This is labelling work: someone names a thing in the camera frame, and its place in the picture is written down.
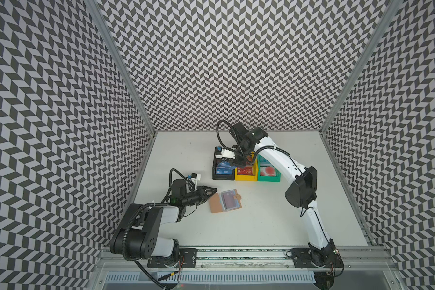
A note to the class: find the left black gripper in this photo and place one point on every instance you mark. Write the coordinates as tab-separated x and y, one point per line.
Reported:
203	194

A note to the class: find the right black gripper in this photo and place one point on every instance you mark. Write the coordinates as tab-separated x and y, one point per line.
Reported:
240	162

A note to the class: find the tan leather card holder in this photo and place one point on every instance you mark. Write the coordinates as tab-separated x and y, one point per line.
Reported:
216	205

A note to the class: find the red VIP card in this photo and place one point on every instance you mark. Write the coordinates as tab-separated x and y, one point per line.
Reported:
230	200

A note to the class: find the blue VIP card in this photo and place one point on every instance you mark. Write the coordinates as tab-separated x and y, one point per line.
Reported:
224	169

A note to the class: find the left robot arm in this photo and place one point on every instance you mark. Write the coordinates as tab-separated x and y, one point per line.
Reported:
137	236

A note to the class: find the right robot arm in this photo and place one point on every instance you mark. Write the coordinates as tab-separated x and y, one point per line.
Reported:
301	193

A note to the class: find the card in green bin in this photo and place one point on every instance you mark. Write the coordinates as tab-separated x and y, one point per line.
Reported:
267	171

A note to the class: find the yellow storage bin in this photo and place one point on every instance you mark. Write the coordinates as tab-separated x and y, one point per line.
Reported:
249	178

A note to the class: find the black storage bin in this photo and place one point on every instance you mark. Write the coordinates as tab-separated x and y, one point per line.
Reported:
215	161

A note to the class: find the green storage bin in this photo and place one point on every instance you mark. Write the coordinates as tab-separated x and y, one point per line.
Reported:
261	161

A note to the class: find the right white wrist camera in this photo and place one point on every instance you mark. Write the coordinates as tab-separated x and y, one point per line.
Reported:
225	153

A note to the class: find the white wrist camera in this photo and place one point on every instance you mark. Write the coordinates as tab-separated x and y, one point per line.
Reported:
225	153
194	177

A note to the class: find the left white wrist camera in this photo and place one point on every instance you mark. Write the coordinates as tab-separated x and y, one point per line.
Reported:
194	177

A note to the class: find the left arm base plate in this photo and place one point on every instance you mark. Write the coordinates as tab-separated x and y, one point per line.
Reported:
184	258

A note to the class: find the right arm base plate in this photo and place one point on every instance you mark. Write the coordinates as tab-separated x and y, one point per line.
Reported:
312	258

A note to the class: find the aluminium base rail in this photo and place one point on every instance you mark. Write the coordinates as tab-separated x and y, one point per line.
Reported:
252	258

